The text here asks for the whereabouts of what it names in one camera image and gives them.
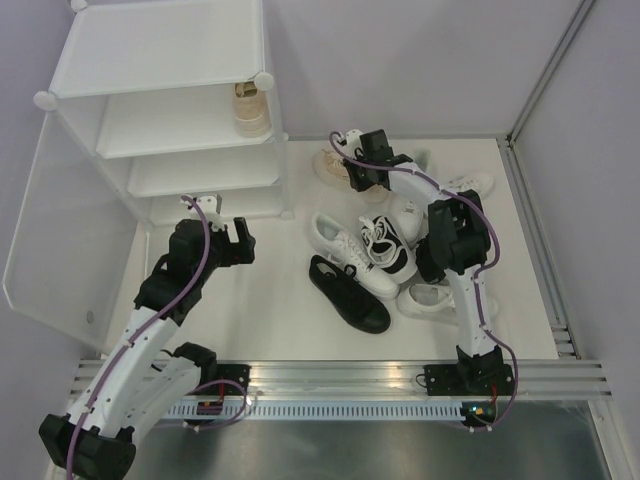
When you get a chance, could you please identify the beige lace sneaker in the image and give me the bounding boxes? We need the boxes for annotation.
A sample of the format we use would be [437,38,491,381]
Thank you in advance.
[312,149,389,204]
[232,82,271,137]

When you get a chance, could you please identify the white plastic shoe cabinet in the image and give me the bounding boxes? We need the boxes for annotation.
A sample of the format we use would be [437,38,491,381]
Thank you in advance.
[34,1,292,226]

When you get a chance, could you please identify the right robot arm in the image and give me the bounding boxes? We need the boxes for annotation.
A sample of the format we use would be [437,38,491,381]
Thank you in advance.
[329,130,519,397]

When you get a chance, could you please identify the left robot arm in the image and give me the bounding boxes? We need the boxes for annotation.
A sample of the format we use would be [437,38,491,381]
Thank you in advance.
[39,217,255,479]

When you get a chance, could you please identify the white sneaker near cabinet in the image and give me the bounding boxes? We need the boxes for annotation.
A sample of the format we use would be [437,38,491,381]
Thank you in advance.
[309,212,399,300]

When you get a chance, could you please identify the beige lace sneaker lying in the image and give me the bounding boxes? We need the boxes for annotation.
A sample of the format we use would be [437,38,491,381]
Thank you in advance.
[312,149,389,204]

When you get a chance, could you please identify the white sneaker rear middle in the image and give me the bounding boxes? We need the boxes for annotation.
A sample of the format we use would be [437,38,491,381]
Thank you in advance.
[389,149,435,248]

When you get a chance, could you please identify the black white patterned sneaker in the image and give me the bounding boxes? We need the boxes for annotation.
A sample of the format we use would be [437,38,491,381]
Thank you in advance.
[359,214,417,284]

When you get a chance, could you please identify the white sneaker rear right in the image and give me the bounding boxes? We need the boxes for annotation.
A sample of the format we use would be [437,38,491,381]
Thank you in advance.
[444,171,494,199]

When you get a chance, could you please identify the black sneaker overturned right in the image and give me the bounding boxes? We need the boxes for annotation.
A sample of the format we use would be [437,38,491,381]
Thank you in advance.
[415,234,450,284]

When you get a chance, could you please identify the black canvas sneaker front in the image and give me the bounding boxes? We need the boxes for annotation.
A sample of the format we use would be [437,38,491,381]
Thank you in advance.
[309,255,391,335]

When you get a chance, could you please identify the white sneaker front right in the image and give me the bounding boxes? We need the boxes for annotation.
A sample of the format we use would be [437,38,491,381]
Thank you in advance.
[396,282,500,328]

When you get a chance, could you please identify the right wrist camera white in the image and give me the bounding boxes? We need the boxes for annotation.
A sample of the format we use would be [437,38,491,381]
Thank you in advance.
[329,129,363,154]

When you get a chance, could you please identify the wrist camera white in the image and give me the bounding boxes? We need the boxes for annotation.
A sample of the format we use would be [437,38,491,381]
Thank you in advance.
[329,129,363,154]
[180,194,226,232]

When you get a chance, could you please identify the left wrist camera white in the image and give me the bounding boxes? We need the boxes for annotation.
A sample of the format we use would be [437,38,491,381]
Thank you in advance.
[180,194,226,232]

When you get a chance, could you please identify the white slotted cable duct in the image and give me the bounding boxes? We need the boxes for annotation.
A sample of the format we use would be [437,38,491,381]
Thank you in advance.
[163,398,465,422]

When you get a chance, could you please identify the aluminium corner frame post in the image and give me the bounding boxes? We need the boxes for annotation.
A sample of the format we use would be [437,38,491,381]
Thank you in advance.
[505,0,599,147]

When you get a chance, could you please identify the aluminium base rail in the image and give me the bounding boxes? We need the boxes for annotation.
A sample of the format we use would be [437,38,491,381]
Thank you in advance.
[69,357,616,399]

